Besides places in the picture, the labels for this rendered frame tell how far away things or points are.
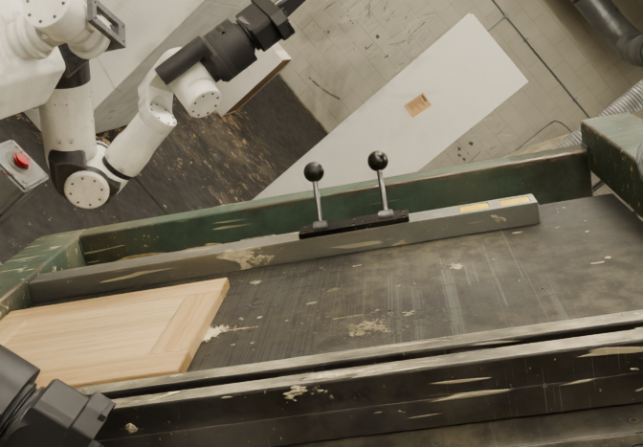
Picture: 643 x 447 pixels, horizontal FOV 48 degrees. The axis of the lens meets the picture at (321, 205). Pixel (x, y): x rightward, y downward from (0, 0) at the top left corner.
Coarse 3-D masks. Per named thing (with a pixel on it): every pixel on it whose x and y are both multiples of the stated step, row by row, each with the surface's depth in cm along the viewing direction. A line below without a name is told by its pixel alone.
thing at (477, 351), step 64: (576, 320) 75; (640, 320) 72; (128, 384) 81; (192, 384) 79; (256, 384) 75; (320, 384) 73; (384, 384) 73; (448, 384) 72; (512, 384) 71; (576, 384) 71; (640, 384) 70
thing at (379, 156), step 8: (376, 152) 129; (384, 152) 130; (368, 160) 130; (376, 160) 129; (384, 160) 129; (376, 168) 130; (384, 168) 130; (384, 184) 129; (384, 192) 129; (384, 200) 128; (384, 208) 128; (384, 216) 127
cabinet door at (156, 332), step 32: (160, 288) 125; (192, 288) 122; (224, 288) 120; (32, 320) 123; (64, 320) 120; (96, 320) 117; (128, 320) 114; (160, 320) 112; (192, 320) 109; (32, 352) 110; (64, 352) 107; (96, 352) 105; (128, 352) 103; (160, 352) 100; (192, 352) 100; (96, 384) 95
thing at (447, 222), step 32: (416, 224) 126; (448, 224) 125; (480, 224) 125; (512, 224) 124; (160, 256) 136; (192, 256) 132; (224, 256) 130; (256, 256) 130; (288, 256) 129; (320, 256) 129; (32, 288) 136; (64, 288) 135; (96, 288) 135
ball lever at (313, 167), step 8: (304, 168) 132; (312, 168) 131; (320, 168) 131; (304, 176) 132; (312, 176) 131; (320, 176) 131; (320, 200) 131; (320, 208) 130; (320, 216) 130; (320, 224) 129
